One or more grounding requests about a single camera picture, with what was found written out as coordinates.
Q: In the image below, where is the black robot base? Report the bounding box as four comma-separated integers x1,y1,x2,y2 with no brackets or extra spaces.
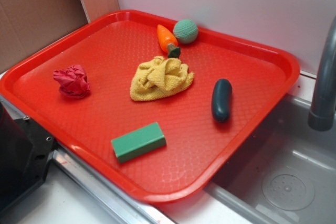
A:
1,105,56,215

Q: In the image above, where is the dark green plastic pickle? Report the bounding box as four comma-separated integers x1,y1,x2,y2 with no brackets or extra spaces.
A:
211,79,233,123

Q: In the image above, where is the red plastic tray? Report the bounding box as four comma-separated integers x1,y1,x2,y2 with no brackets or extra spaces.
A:
1,10,300,204

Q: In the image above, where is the crumpled yellow cloth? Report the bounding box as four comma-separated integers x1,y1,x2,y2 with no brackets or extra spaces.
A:
130,56,194,101

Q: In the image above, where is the green rectangular block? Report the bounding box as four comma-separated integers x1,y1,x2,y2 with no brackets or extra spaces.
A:
111,122,166,163

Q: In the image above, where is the orange plastic carrot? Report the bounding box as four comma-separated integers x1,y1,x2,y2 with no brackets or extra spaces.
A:
157,25,181,58

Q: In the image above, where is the green textured ball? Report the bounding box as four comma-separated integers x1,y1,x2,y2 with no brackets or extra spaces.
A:
173,19,198,44

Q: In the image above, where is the crumpled red paper ball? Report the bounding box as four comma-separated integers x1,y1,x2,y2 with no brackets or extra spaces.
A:
53,65,90,99

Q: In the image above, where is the grey plastic sink basin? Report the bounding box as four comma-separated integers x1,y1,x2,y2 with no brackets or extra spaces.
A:
160,92,336,224

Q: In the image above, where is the grey sink faucet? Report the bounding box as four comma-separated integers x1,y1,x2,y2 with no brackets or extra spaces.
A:
308,20,335,131

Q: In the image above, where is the brown cardboard panel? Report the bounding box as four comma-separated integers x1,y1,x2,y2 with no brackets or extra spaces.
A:
1,0,119,72

